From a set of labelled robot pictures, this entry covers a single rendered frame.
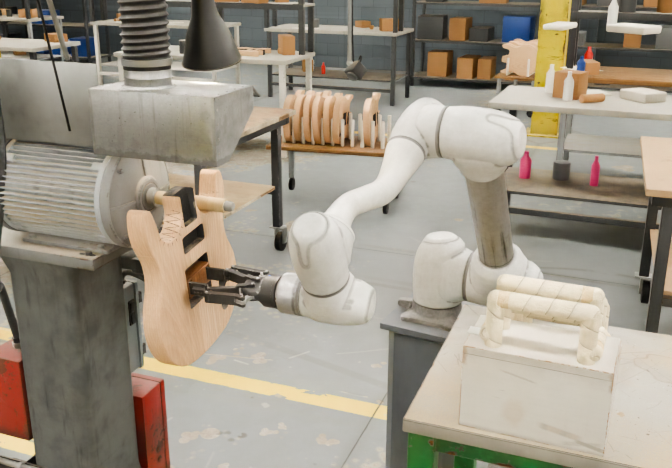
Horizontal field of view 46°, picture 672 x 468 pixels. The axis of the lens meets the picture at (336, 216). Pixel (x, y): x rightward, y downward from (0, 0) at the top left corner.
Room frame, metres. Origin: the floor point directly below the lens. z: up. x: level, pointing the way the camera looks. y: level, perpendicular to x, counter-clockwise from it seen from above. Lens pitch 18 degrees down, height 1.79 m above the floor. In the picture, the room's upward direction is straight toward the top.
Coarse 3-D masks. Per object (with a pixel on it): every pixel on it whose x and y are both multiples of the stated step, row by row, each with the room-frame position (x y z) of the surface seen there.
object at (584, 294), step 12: (504, 276) 1.40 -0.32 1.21; (516, 276) 1.40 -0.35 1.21; (516, 288) 1.38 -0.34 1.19; (528, 288) 1.37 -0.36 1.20; (540, 288) 1.37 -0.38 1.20; (552, 288) 1.36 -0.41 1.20; (564, 288) 1.35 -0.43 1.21; (576, 288) 1.35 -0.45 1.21; (588, 288) 1.34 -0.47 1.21; (576, 300) 1.34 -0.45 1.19; (588, 300) 1.33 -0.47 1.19
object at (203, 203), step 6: (156, 192) 1.77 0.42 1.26; (162, 192) 1.77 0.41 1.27; (156, 198) 1.76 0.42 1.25; (198, 198) 1.73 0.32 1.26; (204, 198) 1.73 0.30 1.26; (210, 198) 1.73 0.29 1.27; (216, 198) 1.72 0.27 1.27; (162, 204) 1.77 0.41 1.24; (198, 204) 1.72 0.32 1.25; (204, 204) 1.72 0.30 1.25; (210, 204) 1.71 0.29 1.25; (216, 204) 1.71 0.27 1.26; (222, 204) 1.70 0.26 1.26; (210, 210) 1.72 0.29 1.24; (216, 210) 1.71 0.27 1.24; (222, 210) 1.70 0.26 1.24
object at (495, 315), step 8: (488, 304) 1.32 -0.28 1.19; (496, 304) 1.31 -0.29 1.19; (488, 312) 1.32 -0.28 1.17; (496, 312) 1.31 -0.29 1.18; (488, 320) 1.32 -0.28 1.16; (496, 320) 1.31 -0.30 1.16; (488, 328) 1.32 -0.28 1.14; (496, 328) 1.31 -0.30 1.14; (496, 336) 1.31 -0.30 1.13; (488, 344) 1.32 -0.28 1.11; (496, 344) 1.31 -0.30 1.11
